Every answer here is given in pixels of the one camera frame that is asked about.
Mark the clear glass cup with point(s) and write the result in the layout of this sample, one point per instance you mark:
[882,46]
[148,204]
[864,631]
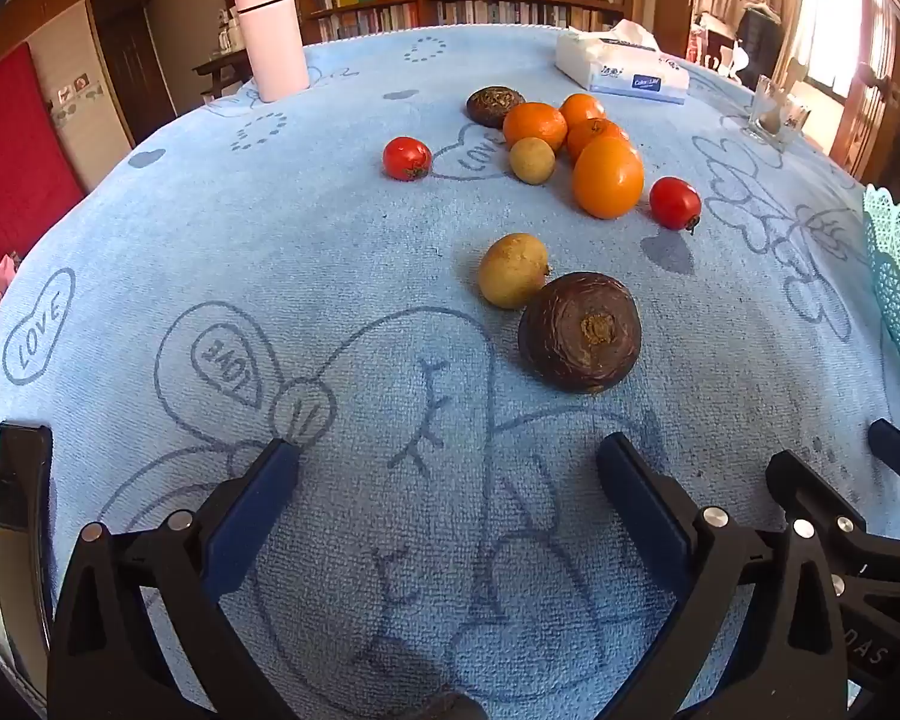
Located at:
[772,116]

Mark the brown wooden door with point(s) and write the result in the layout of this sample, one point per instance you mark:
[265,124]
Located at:
[881,112]

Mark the large tan longan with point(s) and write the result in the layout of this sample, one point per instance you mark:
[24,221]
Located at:
[511,271]

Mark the small orange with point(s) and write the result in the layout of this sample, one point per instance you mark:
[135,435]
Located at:
[581,106]
[532,124]
[594,131]

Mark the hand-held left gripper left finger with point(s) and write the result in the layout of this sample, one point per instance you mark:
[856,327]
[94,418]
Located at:
[259,510]

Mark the white tissue pack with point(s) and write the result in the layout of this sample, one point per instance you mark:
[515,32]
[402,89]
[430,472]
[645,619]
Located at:
[615,64]

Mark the small tan longan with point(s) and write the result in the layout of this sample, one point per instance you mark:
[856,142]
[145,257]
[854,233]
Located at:
[531,161]

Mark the small dark passion fruit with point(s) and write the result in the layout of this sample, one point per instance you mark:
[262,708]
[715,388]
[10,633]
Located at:
[495,106]

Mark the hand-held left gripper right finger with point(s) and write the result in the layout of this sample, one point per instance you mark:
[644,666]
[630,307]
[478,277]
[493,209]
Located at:
[645,510]

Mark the red wall panel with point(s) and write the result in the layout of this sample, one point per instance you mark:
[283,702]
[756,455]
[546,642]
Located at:
[15,157]

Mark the black glossy curved panel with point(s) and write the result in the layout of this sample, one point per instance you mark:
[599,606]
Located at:
[19,525]

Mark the large orange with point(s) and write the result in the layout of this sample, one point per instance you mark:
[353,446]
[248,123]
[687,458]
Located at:
[607,180]

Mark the small wooden side shelf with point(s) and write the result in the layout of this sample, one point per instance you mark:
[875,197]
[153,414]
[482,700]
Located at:
[221,67]

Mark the blue printed blanket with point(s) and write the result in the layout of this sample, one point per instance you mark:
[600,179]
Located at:
[307,315]

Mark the dark wooden door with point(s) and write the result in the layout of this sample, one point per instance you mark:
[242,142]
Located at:
[131,60]

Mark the pink thermos bottle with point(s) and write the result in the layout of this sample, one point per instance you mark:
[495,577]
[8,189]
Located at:
[270,37]

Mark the large dark passion fruit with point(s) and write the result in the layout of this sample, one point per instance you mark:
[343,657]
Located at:
[579,334]

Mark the red tomato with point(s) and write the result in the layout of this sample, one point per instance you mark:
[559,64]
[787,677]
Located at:
[406,159]
[675,202]

